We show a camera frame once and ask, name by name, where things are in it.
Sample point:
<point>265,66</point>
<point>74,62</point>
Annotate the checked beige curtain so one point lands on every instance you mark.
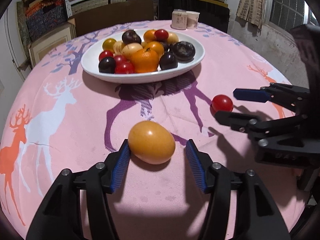
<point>252,11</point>

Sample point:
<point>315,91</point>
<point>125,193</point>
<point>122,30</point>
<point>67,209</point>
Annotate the white paper cup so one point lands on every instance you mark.
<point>192,19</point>

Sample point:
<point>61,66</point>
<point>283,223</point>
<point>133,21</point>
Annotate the red cherry tomato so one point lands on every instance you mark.
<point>125,68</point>
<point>161,35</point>
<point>222,103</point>

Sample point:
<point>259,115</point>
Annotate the small orange mandarin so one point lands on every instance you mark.
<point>149,36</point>

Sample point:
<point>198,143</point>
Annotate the dark plum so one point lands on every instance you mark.
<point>168,61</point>
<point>107,65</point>

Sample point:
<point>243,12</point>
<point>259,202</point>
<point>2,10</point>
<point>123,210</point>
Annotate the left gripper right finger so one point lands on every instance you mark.
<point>257,215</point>

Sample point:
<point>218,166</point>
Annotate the pink deer tablecloth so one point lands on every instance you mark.
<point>64,118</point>

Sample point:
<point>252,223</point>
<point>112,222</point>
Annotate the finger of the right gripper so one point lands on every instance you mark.
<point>253,95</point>
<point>236,121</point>

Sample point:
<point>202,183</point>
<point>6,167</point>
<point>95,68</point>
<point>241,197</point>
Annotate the yellow apple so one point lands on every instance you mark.
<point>172,38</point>

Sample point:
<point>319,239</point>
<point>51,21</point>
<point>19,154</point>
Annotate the dark mangosteen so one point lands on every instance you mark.
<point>184,51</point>
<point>165,46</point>
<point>130,36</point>

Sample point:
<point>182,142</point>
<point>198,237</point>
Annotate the orange round fruit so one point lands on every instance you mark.
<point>155,46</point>

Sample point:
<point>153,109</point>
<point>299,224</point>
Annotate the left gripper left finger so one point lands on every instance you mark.
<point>59,215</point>

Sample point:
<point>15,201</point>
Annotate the large orange mandarin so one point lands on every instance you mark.
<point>145,61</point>

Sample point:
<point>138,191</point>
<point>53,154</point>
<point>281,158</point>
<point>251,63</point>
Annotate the pale yellow fruit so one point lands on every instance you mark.
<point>151,142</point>
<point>118,47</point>
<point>130,49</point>

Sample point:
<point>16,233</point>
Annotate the small orange yellow tomato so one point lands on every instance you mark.
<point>108,44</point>

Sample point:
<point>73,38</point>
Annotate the right window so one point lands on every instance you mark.
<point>288,14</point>

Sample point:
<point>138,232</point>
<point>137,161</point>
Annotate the brown chair back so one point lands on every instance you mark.
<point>112,14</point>

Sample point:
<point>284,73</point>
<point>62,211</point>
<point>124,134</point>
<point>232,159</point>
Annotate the beige drink can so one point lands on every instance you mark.
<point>179,19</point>

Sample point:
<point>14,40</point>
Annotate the framed beige panel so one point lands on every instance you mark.
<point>48,42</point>

